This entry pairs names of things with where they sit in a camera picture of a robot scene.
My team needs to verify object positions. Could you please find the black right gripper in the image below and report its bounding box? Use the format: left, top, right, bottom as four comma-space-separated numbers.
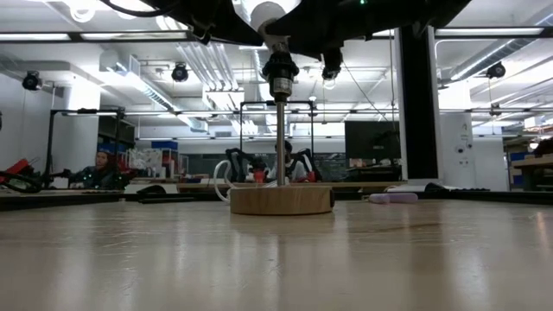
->
264, 0, 433, 82

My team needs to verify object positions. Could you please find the person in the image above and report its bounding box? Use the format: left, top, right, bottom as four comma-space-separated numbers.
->
67, 148, 127, 191
266, 139, 310, 183

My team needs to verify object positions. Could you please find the wooden storage shelf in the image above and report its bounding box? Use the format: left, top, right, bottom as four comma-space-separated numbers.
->
502, 124, 553, 192

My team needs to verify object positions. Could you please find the black background rig frame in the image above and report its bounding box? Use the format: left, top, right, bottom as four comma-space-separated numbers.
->
238, 99, 315, 175
45, 107, 127, 190

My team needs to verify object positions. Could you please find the red and black background robot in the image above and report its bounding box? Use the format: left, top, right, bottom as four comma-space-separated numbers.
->
0, 156, 44, 195

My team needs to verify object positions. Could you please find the black aluminium rig frame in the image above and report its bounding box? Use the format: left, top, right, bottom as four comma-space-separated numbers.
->
0, 26, 553, 213

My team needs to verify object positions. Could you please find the purple oblong object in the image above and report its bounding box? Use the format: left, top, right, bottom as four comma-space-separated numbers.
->
367, 192, 420, 206

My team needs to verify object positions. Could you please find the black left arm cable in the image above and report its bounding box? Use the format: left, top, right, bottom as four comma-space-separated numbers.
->
98, 0, 175, 19

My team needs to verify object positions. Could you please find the lamp with round wooden base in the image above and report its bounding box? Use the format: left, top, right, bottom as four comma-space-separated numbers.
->
229, 39, 336, 217

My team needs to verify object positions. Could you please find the black ceiling spotlight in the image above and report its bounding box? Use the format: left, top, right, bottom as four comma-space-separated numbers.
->
485, 61, 507, 80
321, 64, 342, 83
22, 70, 43, 92
170, 61, 190, 84

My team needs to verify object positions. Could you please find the white lightbulb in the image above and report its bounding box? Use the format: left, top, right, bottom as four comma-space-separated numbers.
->
250, 1, 289, 45

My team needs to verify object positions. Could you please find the blue storage bin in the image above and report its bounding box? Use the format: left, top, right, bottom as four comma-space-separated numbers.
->
150, 140, 180, 152

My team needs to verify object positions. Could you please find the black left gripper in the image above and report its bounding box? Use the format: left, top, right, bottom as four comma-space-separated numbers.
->
142, 0, 265, 48

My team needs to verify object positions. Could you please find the white lamp cable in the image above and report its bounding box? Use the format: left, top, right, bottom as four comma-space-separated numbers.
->
213, 159, 238, 205

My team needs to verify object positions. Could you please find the black monitor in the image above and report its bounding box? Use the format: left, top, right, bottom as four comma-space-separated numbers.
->
344, 120, 404, 164

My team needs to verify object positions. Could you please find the white round stand base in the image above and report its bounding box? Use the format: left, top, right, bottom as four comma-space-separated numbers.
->
393, 24, 490, 194

